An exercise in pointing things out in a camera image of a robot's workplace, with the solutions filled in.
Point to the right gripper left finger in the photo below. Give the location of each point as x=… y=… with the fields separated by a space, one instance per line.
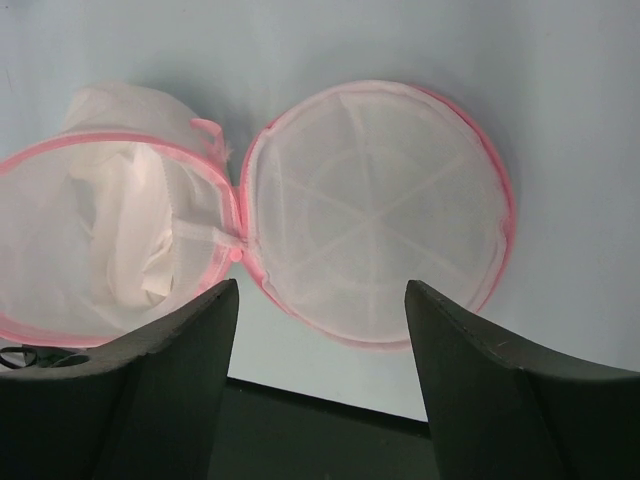
x=143 y=406

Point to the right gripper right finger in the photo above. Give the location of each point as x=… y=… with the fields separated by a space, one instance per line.
x=500 y=406

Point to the white bra from bag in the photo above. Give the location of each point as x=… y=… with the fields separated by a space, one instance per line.
x=131 y=238

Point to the pink mesh laundry bag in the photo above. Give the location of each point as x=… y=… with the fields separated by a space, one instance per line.
x=342 y=200

